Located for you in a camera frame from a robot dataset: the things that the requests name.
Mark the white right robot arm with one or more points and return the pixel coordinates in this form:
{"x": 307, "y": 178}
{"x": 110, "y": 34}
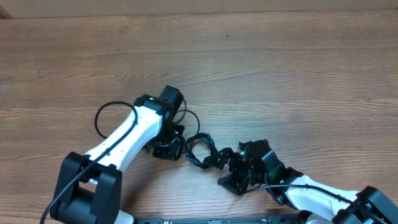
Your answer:
{"x": 290, "y": 187}

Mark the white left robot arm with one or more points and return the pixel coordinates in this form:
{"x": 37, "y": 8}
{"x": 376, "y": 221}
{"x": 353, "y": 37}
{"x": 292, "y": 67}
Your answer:
{"x": 88, "y": 188}

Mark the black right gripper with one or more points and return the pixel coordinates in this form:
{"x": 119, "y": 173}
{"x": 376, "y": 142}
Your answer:
{"x": 227, "y": 154}

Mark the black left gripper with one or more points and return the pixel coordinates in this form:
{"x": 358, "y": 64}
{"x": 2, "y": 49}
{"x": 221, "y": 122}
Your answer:
{"x": 174, "y": 153}

